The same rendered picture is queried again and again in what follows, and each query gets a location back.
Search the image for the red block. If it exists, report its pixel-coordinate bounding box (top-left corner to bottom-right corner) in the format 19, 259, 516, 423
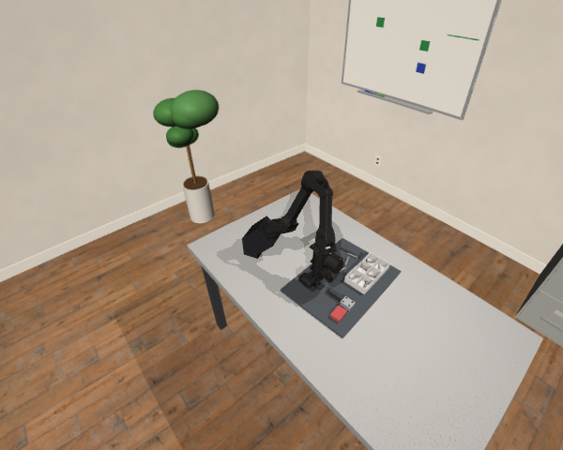
330, 305, 347, 323

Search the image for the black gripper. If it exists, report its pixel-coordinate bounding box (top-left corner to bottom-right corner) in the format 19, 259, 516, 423
298, 259, 324, 288

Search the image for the dark grey flat bar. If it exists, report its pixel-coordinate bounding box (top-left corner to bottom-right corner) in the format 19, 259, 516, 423
327, 288, 343, 302

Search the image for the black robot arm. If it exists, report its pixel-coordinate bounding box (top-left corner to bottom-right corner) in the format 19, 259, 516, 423
263, 171, 343, 283

